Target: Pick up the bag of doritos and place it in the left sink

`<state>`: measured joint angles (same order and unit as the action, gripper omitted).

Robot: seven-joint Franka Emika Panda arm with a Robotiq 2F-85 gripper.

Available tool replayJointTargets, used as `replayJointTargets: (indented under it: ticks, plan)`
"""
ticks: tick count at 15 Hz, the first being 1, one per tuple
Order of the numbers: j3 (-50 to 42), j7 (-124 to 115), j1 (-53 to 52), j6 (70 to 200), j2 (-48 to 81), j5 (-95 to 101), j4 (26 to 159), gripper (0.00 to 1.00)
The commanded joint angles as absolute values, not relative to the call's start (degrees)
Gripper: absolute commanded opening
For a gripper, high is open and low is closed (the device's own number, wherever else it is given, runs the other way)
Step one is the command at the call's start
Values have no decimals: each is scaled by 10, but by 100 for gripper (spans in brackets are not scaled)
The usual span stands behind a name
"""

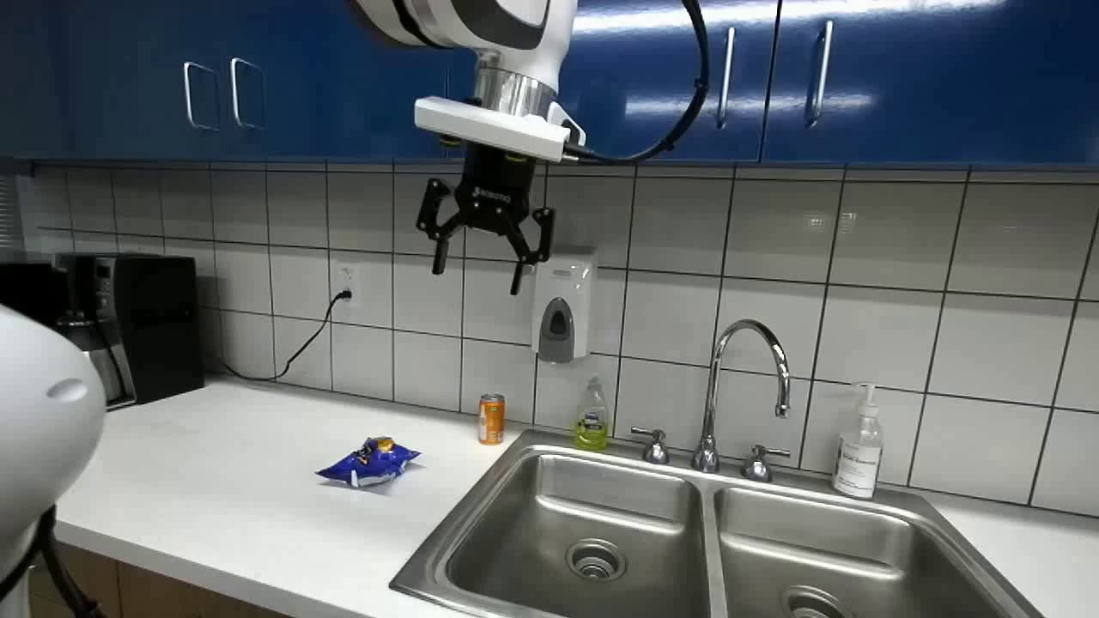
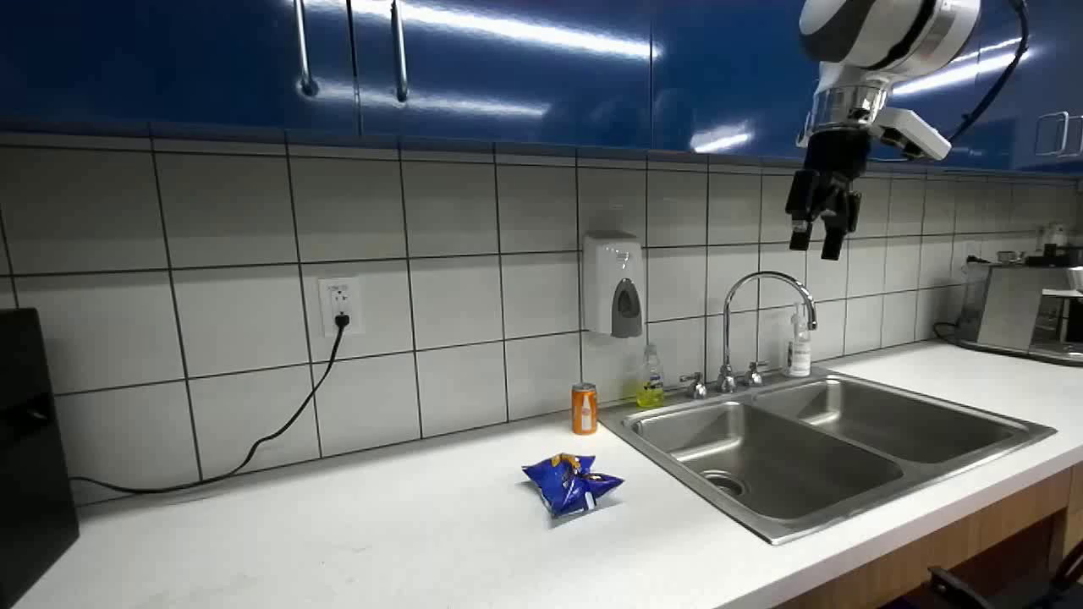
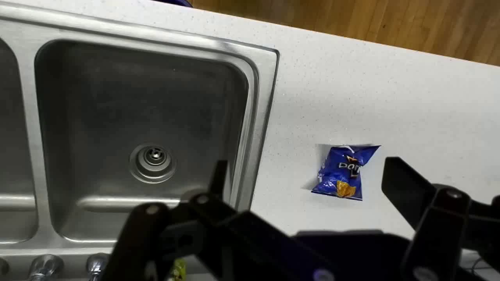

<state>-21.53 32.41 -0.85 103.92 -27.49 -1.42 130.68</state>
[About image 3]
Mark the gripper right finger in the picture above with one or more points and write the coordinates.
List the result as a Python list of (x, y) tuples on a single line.
[(437, 234)]

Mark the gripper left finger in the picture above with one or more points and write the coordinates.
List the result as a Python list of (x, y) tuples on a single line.
[(140, 238)]

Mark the blue chip bag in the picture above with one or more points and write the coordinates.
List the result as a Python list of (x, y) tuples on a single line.
[(340, 173)]

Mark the stainless steel double sink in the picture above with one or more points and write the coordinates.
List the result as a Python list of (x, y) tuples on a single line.
[(117, 117)]

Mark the yellow-green object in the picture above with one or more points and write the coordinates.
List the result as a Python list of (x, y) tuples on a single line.
[(179, 271)]

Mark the dark blue object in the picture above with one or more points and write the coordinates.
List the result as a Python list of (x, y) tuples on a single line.
[(175, 2)]

